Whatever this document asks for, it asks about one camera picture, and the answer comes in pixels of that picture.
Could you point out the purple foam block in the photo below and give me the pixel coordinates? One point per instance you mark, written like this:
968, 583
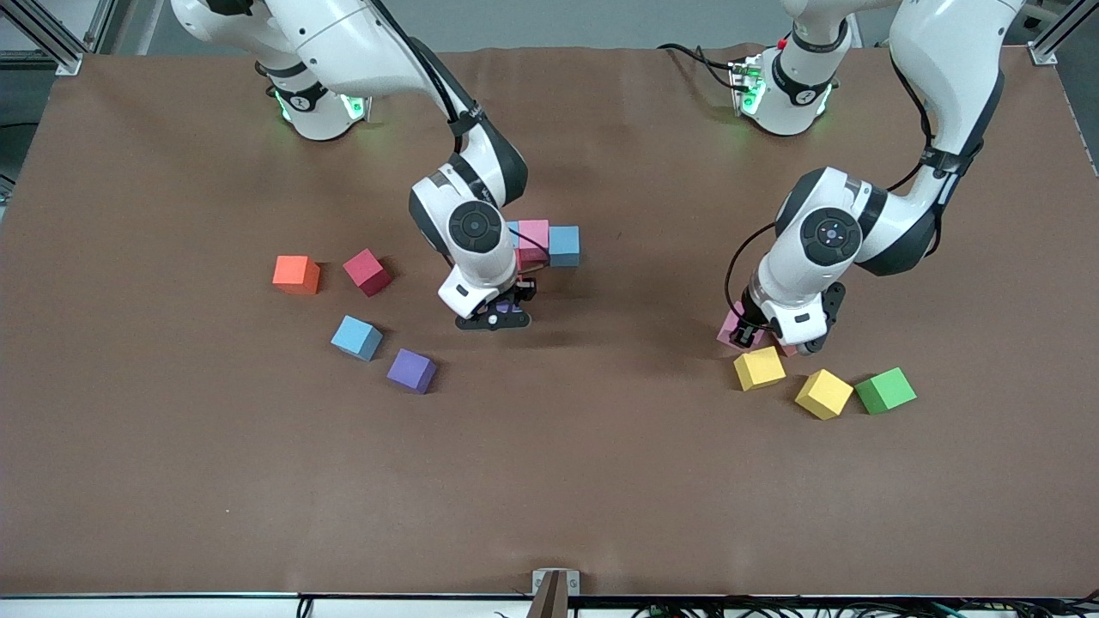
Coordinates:
411, 370
506, 305

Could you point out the red foam block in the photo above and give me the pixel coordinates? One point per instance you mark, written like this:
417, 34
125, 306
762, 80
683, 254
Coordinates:
367, 272
520, 263

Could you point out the blue foam block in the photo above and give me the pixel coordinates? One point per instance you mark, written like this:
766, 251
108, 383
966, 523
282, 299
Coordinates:
356, 336
564, 246
513, 233

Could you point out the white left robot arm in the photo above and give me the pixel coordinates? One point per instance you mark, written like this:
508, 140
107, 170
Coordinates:
944, 69

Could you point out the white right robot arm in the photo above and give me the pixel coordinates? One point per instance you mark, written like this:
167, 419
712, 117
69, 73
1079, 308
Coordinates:
472, 227

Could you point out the yellow foam block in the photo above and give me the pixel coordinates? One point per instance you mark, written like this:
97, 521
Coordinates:
824, 394
759, 367

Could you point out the green foam block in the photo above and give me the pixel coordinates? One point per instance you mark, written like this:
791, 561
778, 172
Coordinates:
885, 390

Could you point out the orange foam block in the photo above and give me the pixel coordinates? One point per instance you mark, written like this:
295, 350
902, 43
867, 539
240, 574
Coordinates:
296, 275

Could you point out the brown table cover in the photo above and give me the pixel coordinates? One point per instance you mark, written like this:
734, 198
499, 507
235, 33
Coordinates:
549, 481

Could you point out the grey metal bracket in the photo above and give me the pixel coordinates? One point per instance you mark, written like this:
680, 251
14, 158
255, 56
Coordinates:
555, 588

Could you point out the aluminium frame post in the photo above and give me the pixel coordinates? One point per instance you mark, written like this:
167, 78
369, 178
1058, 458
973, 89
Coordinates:
1043, 55
70, 62

